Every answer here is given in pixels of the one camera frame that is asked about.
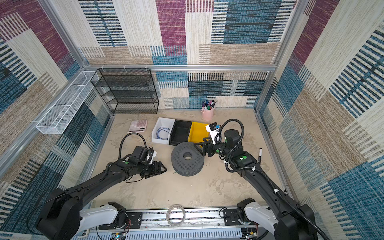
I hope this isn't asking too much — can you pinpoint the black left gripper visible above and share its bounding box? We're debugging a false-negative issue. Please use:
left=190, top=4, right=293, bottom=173
left=137, top=160, right=168, bottom=177

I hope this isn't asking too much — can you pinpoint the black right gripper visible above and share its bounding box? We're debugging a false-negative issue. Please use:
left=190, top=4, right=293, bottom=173
left=193, top=136, right=232, bottom=158

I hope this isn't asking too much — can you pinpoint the yellow plastic bin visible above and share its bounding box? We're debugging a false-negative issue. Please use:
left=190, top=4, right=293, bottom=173
left=188, top=122, right=210, bottom=143

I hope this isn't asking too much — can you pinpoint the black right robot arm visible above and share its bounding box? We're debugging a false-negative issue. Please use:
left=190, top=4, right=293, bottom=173
left=195, top=119, right=329, bottom=240

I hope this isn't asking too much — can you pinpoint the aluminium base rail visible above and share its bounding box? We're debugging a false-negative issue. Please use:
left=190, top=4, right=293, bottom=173
left=77, top=205, right=301, bottom=240

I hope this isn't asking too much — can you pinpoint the white wire mesh basket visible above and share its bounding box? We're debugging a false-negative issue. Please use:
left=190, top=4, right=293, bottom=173
left=36, top=71, right=95, bottom=135

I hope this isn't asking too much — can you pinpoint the black plastic bin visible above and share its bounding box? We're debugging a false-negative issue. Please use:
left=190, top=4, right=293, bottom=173
left=169, top=120, right=192, bottom=146

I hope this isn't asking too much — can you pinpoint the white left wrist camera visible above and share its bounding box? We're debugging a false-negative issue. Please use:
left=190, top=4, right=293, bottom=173
left=146, top=147, right=157, bottom=164

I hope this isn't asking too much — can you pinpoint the pink metal pen bucket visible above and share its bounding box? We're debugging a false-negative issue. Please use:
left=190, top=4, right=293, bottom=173
left=201, top=107, right=215, bottom=121

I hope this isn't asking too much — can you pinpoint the white plastic bin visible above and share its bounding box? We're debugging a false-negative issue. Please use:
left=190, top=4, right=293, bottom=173
left=152, top=117, right=175, bottom=145

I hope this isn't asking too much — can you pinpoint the clear coiled cable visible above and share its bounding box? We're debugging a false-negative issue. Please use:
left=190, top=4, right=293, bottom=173
left=166, top=204, right=187, bottom=227

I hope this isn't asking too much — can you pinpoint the blue cable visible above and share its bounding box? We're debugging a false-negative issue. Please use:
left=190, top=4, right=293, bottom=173
left=156, top=127, right=171, bottom=141

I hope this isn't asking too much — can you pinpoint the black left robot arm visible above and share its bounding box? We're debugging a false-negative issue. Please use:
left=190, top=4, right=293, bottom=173
left=35, top=145, right=167, bottom=240

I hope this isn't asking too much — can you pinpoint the black wire mesh shelf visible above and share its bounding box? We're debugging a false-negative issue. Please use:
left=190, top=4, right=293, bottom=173
left=91, top=68, right=159, bottom=114

